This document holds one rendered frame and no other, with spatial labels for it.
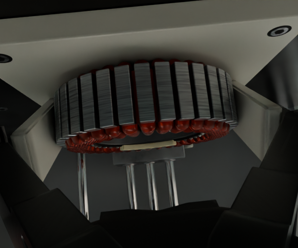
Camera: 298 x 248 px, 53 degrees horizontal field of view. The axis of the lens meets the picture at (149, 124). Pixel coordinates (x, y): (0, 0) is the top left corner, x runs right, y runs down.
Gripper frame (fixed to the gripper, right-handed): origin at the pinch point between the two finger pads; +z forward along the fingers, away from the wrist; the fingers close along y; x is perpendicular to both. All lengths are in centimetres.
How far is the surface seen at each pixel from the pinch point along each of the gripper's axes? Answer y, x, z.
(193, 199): 5.8, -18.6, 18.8
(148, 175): -0.2, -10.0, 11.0
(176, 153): 2.9, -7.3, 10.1
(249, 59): 6.1, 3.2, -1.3
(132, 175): -2.0, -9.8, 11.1
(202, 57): 3.3, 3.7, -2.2
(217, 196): 9.3, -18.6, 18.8
